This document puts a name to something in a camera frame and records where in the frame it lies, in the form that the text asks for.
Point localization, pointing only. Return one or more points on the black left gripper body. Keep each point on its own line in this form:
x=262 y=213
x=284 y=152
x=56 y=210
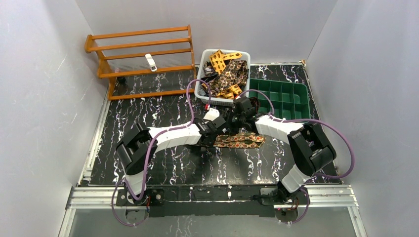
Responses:
x=219 y=127

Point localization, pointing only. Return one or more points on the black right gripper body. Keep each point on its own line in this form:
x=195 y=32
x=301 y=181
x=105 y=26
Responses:
x=233 y=120

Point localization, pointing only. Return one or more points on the cream flamingo paisley tie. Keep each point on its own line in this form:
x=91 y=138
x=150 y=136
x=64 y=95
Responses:
x=246 y=140

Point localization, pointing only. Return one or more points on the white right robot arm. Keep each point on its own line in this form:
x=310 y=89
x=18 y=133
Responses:
x=310 y=147

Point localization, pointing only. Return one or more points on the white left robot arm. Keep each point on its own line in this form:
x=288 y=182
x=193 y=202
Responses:
x=139 y=144

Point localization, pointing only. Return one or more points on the black tropical floral tie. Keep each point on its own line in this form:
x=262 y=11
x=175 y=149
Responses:
x=230 y=82

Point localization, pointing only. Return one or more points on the white plastic laundry basket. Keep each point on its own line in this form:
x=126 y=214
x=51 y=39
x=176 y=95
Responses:
x=199 y=91

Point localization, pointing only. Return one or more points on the green compartment tray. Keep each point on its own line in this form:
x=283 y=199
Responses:
x=289 y=100

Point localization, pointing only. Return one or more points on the dark blue floral tie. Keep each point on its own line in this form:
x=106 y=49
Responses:
x=209 y=75

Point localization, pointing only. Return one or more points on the yellow beetle print tie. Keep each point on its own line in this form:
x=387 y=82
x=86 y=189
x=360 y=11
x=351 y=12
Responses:
x=219 y=60

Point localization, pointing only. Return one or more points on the white clip on rack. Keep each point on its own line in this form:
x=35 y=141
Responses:
x=151 y=62

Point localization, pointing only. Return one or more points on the orange wooden rack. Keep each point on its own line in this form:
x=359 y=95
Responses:
x=122 y=55

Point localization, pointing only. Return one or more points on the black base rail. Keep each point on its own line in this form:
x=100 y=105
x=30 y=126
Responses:
x=219 y=200

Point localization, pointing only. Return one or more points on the aluminium frame rail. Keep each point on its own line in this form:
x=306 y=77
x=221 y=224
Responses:
x=328 y=195

